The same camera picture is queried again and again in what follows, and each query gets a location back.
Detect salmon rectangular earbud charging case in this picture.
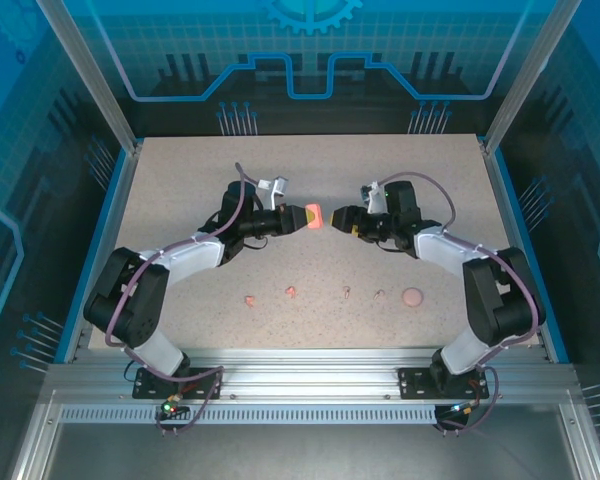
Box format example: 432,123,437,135
304,202,325,232

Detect steel bottom panel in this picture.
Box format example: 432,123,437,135
42,422,579,480

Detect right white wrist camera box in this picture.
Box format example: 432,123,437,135
360,182,387,214

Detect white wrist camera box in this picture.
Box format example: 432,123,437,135
256,175,289,210
360,182,387,214

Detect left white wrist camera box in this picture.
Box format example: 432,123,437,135
256,175,289,210

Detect aluminium table side rail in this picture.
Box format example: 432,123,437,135
478,137,571,364
62,139,145,364

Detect aluminium mounting rail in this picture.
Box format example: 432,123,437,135
47,348,579,401

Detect aluminium frame post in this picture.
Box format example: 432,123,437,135
481,0,584,155
35,0,145,155

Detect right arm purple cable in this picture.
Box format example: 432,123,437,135
374,171,541,436

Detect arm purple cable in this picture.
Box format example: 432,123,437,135
104,162,261,436
374,171,541,436

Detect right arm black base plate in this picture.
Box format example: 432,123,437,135
397,367,490,400

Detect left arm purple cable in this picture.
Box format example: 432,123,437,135
104,162,261,436

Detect slotted aluminium cable duct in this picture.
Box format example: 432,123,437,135
58,405,439,426

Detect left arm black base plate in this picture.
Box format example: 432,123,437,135
132,367,225,400

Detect right cable connector with LED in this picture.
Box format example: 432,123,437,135
444,397,482,417

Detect cable connector with led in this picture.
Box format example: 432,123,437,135
160,393,190,420
444,397,482,417

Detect left cable connector with LED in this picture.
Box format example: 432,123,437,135
160,393,190,420

